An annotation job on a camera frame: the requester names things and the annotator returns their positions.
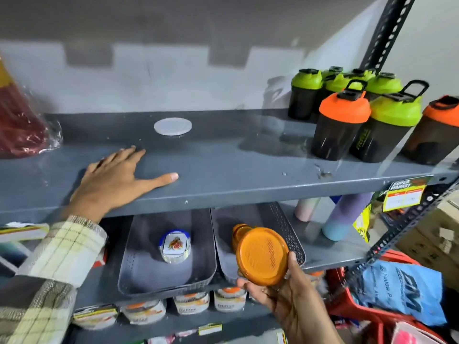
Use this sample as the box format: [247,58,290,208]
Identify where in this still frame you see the blue plastic bag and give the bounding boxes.
[352,261,448,327]

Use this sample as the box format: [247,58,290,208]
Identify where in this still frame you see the yellow green packet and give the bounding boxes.
[352,203,373,243]

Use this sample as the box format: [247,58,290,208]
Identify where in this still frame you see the red item in clear wrap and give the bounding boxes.
[0,55,64,159]

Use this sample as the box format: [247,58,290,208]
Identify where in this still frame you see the orange-lid black shaker bottle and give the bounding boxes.
[401,95,459,166]
[311,80,372,161]

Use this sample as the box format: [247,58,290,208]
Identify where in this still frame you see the group of green-lid shaker bottles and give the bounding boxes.
[288,66,430,164]

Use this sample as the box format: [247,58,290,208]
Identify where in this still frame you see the blue purple gradient bottle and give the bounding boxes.
[321,192,374,242]

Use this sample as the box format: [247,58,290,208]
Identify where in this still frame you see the grey metal shelving rack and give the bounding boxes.
[0,0,459,344]

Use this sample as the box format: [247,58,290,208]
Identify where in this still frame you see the yellow red price tag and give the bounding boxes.
[382,176,433,213]

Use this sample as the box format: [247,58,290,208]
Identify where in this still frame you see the red plastic stool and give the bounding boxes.
[324,249,449,344]

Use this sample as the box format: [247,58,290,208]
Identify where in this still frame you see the white round lid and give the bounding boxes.
[154,117,193,136]

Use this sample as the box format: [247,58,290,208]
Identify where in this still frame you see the person's left forearm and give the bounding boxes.
[0,215,108,344]

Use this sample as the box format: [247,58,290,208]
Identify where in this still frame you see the orange plastic jar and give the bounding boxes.
[231,223,290,287]

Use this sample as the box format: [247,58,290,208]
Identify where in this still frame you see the person's right hand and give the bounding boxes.
[237,251,345,344]

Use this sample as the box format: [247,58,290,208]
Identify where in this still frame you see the small yellow shelf label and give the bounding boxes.
[198,322,223,336]

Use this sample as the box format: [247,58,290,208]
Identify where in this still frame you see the small container with blue-white lid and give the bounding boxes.
[158,229,192,264]

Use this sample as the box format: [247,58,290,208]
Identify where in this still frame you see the pink packet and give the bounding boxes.
[390,321,432,344]

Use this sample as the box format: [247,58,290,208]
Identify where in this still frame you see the brown cardboard box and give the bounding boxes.
[394,199,459,291]

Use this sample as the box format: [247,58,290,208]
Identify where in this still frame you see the pink bottle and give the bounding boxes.
[294,197,322,223]

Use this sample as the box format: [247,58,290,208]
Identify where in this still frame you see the grey perforated plastic tray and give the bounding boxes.
[210,201,307,284]
[117,208,218,296]

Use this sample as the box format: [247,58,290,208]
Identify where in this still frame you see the person's left hand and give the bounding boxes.
[68,146,179,223]

